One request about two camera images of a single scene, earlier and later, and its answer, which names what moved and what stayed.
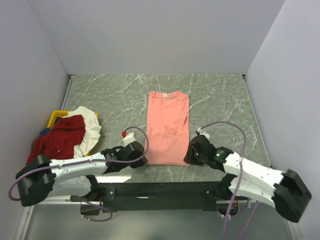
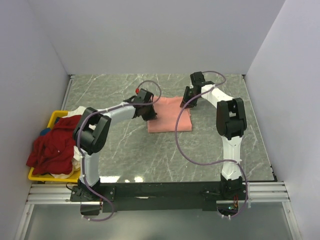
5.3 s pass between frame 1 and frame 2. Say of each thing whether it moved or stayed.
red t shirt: stayed
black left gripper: moved
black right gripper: moved
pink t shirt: moved
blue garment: stayed
